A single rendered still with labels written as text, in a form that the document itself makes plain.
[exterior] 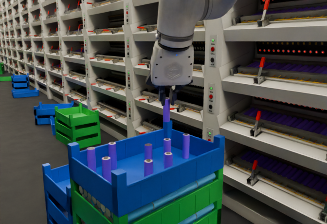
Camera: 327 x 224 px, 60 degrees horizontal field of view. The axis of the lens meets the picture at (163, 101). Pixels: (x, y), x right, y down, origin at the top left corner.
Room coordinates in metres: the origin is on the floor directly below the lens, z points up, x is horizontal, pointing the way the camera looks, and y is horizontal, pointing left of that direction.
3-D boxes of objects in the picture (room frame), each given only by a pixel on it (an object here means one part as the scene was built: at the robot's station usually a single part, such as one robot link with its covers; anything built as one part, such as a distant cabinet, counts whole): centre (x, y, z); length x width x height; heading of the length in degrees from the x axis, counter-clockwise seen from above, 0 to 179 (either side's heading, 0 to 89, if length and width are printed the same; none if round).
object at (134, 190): (0.61, 0.03, 0.44); 0.30 x 0.20 x 0.08; 132
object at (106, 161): (0.54, 0.12, 0.44); 0.02 x 0.02 x 0.06
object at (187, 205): (0.61, 0.03, 0.36); 0.30 x 0.20 x 0.08; 132
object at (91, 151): (0.59, 0.16, 0.44); 0.02 x 0.02 x 0.06
